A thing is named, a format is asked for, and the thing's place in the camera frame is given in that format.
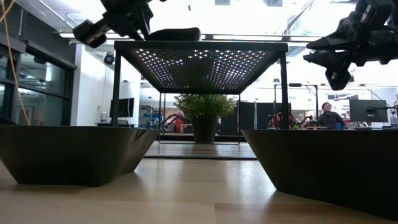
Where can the black partition panel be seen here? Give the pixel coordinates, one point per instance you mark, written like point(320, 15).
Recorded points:
point(248, 115)

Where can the green plant in black pot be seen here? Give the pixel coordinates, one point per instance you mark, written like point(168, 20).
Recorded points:
point(205, 107)

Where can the person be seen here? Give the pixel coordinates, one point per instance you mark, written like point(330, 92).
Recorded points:
point(330, 119)
point(178, 123)
point(275, 121)

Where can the dark background desk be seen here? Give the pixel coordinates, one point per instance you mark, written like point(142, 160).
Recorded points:
point(105, 124)

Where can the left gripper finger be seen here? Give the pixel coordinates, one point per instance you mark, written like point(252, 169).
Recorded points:
point(146, 25)
point(135, 31)

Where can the round black speaker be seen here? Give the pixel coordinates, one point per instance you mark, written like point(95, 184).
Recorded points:
point(109, 58)

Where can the black wavy square plate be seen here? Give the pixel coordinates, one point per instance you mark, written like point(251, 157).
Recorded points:
point(326, 165)
point(77, 155)

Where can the black rounded square plate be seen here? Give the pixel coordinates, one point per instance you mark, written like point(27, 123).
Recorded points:
point(174, 35)

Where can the black metal table frame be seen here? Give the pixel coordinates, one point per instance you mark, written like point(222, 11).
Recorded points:
point(233, 137)

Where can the white bottle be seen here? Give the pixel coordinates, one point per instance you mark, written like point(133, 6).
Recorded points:
point(104, 117)

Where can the ceiling light rail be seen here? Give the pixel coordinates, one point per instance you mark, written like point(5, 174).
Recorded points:
point(248, 37)

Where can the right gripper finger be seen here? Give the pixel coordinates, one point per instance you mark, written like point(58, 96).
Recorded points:
point(335, 43)
point(332, 59)

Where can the black metal rig frame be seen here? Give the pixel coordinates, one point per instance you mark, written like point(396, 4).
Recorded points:
point(295, 84)

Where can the black computer monitor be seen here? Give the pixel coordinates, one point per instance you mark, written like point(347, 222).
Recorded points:
point(368, 110)
point(122, 108)

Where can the black framed glass partition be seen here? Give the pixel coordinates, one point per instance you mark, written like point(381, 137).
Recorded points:
point(67, 102)

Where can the black perforated metal stand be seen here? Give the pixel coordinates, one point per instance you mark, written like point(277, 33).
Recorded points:
point(202, 45)

